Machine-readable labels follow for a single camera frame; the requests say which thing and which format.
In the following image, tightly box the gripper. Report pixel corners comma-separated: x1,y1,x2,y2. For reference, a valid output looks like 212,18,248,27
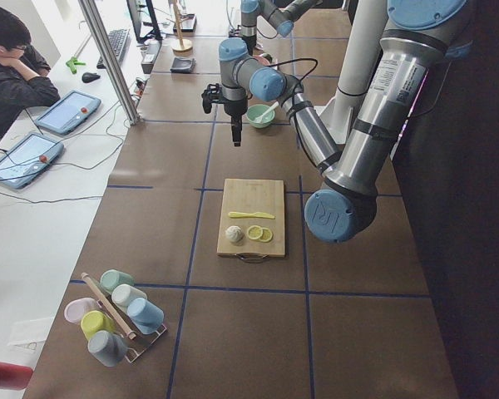
201,83,246,147
229,25,257,54

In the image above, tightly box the white plastic spoon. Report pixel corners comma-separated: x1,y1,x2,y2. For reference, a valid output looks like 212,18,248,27
254,101,279,123

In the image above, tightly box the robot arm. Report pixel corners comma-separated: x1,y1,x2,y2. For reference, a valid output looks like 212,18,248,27
202,1,475,242
234,0,322,56

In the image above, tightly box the green bowl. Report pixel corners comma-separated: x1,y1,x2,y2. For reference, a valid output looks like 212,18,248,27
246,104,275,129

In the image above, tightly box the green lime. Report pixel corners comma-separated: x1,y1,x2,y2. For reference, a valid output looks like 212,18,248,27
260,53,274,64

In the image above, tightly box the wooden mug tree stand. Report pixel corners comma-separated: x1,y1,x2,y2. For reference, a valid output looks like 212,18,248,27
171,0,193,53

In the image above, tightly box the grey folded cloth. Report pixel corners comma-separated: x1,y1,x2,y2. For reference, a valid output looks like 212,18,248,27
170,57,195,74

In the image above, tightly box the bamboo cutting board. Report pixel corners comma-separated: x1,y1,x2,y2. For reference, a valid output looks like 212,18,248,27
216,179,286,260

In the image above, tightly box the yellow plastic knife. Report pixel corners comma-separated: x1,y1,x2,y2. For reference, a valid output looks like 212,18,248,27
228,211,275,219

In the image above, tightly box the upper lemon slice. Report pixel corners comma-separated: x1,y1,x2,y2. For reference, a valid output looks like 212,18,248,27
246,224,264,240

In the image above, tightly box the lemon slice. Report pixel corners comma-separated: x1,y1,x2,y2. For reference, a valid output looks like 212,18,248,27
258,227,274,243
246,224,264,240

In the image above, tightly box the white steamed bun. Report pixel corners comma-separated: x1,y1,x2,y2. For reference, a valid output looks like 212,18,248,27
225,225,245,244

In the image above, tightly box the lower lemon slice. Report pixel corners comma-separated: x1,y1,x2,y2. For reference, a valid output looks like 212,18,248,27
258,227,274,243

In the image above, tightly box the black keyboard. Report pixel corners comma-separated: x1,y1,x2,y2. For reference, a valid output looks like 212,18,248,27
107,29,130,64

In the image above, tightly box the black computer mouse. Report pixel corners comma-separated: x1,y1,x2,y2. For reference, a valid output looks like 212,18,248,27
82,72,101,83

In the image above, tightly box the far teach pendant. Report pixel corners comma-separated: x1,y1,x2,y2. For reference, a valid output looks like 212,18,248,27
34,90,101,135

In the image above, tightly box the teach pendant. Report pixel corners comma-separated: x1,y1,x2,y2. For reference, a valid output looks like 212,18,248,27
0,131,65,190
34,90,101,135

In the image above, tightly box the green cup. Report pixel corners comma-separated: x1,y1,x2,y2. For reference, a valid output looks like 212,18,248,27
100,269,135,293

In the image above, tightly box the white cup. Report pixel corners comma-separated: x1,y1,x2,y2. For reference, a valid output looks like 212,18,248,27
111,283,147,313

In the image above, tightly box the blue cup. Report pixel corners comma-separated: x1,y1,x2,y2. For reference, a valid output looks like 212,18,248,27
127,298,165,334

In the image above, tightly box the near teach pendant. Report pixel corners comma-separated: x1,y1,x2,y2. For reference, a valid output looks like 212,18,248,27
0,131,65,190

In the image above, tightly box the seated person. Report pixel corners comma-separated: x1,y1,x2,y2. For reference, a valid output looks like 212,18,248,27
0,7,61,139

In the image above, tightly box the yellow cup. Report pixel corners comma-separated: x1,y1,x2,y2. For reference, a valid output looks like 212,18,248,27
80,310,116,340

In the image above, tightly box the pink cup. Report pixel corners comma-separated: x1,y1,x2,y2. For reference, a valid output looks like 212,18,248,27
63,297,100,325

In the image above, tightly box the grey cup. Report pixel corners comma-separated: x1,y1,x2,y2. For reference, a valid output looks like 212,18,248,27
87,330,128,367

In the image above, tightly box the red bottle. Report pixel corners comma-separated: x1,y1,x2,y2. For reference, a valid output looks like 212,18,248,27
0,362,33,390

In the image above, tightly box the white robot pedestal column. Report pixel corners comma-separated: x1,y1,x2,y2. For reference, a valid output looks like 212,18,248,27
336,0,388,97

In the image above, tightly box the aluminium frame post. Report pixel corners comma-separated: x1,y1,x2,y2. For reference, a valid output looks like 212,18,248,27
78,0,141,126

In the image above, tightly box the wire cup rack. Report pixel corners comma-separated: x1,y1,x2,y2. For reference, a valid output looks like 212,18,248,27
82,273,168,363

